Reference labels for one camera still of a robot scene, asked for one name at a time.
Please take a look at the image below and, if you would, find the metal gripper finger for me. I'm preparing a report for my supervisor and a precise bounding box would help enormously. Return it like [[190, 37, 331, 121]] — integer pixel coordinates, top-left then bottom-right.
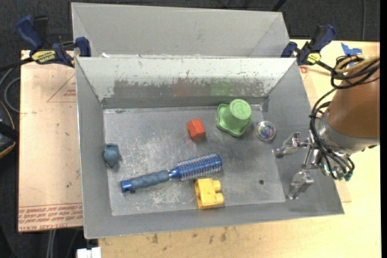
[[285, 170, 316, 201], [272, 132, 310, 159]]

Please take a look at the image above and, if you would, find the green plastic cup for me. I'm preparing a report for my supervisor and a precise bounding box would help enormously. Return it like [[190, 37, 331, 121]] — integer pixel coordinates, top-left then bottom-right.
[[216, 98, 253, 138]]

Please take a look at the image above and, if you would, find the yellow toy brick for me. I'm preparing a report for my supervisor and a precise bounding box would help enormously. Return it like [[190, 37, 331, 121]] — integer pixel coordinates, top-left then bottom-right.
[[193, 177, 226, 210]]

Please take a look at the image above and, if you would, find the red block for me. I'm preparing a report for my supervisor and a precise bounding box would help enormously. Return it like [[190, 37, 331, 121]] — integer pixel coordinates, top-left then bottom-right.
[[186, 118, 207, 141]]

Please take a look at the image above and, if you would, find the blue hairbrush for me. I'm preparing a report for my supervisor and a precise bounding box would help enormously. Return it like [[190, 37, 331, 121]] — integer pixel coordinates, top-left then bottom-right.
[[120, 153, 224, 195]]

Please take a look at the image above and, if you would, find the grey metal bin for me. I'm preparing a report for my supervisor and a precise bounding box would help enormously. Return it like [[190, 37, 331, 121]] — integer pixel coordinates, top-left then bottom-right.
[[71, 2, 345, 240]]

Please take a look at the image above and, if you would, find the blue-grey toy animal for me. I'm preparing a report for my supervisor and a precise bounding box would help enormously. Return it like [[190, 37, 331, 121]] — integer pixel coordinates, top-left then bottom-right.
[[102, 143, 123, 168]]

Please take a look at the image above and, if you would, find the brown cardboard board, red print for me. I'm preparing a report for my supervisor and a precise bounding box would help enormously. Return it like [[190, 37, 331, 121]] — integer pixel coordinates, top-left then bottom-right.
[[18, 50, 353, 233]]

